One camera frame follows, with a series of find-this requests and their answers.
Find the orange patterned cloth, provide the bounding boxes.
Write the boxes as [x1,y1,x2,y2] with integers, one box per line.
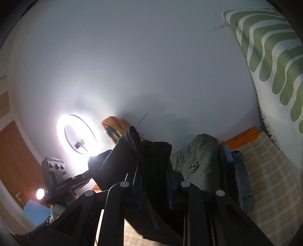
[101,116,147,142]

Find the folded blue jeans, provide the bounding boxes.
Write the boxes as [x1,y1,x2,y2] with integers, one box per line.
[219,144,256,213]

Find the white ring light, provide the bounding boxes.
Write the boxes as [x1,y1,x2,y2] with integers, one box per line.
[57,114,98,156]

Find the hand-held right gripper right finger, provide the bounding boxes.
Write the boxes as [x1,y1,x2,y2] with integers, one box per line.
[166,166,271,246]

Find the person's left forearm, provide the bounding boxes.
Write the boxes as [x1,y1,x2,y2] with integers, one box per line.
[12,216,51,246]

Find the black pants with yellow stripes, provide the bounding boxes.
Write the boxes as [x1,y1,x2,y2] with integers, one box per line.
[88,113,187,246]

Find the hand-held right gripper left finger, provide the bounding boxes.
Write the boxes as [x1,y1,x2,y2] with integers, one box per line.
[40,174,144,246]

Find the green striped white blanket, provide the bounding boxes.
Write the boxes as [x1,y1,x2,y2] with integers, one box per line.
[223,8,303,159]

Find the orange sheet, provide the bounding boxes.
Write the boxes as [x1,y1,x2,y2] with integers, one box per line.
[219,126,261,152]

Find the wooden door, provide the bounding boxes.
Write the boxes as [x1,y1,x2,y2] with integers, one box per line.
[0,121,45,209]

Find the folded grey pants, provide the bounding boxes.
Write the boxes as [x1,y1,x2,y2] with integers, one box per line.
[170,134,222,192]

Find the blue chair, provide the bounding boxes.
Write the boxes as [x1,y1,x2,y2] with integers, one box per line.
[24,199,53,227]

